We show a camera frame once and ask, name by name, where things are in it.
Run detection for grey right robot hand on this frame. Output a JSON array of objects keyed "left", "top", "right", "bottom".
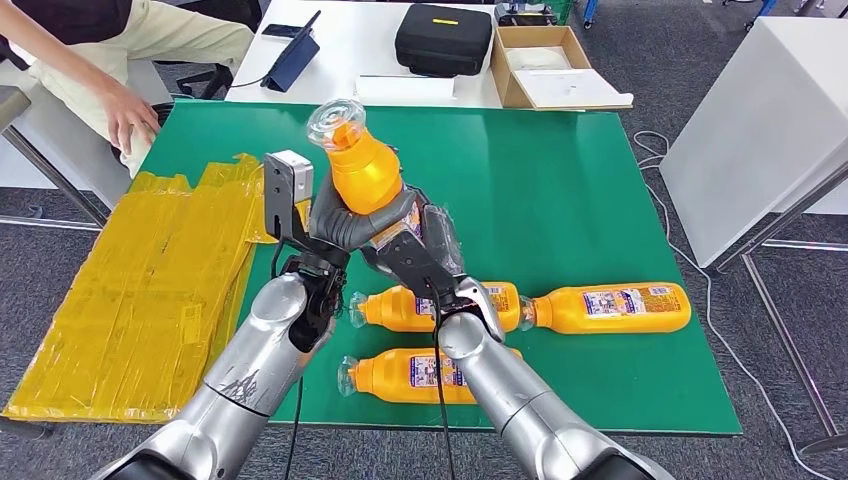
[{"left": 359, "top": 203, "right": 467, "bottom": 281}]

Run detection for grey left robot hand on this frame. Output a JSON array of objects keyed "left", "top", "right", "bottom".
[{"left": 306, "top": 177, "right": 427, "bottom": 258}]

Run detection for orange detergent bottle clear cap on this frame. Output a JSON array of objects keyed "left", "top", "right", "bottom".
[
  {"left": 337, "top": 346, "right": 525, "bottom": 405},
  {"left": 518, "top": 282, "right": 692, "bottom": 335},
  {"left": 349, "top": 282, "right": 522, "bottom": 333},
  {"left": 305, "top": 99, "right": 425, "bottom": 253}
]

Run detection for flat white box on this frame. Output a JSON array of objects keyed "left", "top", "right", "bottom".
[{"left": 354, "top": 74, "right": 458, "bottom": 106}]

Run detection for open brown cardboard box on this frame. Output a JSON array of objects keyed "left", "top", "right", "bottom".
[{"left": 491, "top": 24, "right": 635, "bottom": 111}]

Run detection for dark blue tablet case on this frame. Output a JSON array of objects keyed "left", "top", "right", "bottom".
[{"left": 261, "top": 9, "right": 323, "bottom": 93}]

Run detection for white desk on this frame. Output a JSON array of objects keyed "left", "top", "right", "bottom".
[{"left": 225, "top": 0, "right": 637, "bottom": 109}]

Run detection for black office chair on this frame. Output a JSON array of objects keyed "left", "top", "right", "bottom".
[{"left": 109, "top": 0, "right": 266, "bottom": 167}]

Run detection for black zippered carrying case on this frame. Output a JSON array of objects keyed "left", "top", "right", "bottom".
[{"left": 395, "top": 2, "right": 496, "bottom": 77}]

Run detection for white plastic bag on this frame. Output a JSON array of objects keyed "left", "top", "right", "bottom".
[{"left": 506, "top": 44, "right": 574, "bottom": 72}]

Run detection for yellow taped flat sheet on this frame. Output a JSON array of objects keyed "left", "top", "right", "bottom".
[{"left": 1, "top": 153, "right": 313, "bottom": 425}]

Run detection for black electronic device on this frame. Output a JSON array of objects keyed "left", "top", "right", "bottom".
[{"left": 495, "top": 0, "right": 559, "bottom": 26}]

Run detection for person's hand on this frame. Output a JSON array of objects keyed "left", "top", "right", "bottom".
[{"left": 99, "top": 82, "right": 162, "bottom": 157}]

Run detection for green plastic crate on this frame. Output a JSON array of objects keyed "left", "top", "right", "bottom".
[{"left": 529, "top": 0, "right": 578, "bottom": 24}]

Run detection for person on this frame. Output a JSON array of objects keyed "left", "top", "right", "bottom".
[{"left": 0, "top": 0, "right": 256, "bottom": 179}]

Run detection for white table metal legs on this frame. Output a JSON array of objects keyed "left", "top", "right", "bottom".
[
  {"left": 660, "top": 14, "right": 848, "bottom": 457},
  {"left": 0, "top": 59, "right": 174, "bottom": 232}
]

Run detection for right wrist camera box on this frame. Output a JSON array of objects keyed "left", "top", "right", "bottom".
[{"left": 377, "top": 228, "right": 465, "bottom": 313}]

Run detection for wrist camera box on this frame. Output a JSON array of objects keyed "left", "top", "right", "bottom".
[
  {"left": 377, "top": 228, "right": 465, "bottom": 313},
  {"left": 263, "top": 150, "right": 346, "bottom": 261}
]

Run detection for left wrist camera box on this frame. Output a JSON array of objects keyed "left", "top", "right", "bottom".
[{"left": 263, "top": 150, "right": 346, "bottom": 261}]

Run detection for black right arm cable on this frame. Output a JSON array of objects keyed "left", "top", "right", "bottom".
[{"left": 427, "top": 284, "right": 458, "bottom": 480}]

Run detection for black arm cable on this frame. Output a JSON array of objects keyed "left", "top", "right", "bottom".
[
  {"left": 284, "top": 377, "right": 305, "bottom": 480},
  {"left": 427, "top": 284, "right": 458, "bottom": 480}
]

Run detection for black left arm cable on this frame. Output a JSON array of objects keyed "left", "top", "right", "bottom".
[{"left": 284, "top": 377, "right": 305, "bottom": 480}]

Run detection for white floor cable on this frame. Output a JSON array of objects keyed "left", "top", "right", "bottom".
[{"left": 632, "top": 129, "right": 823, "bottom": 480}]

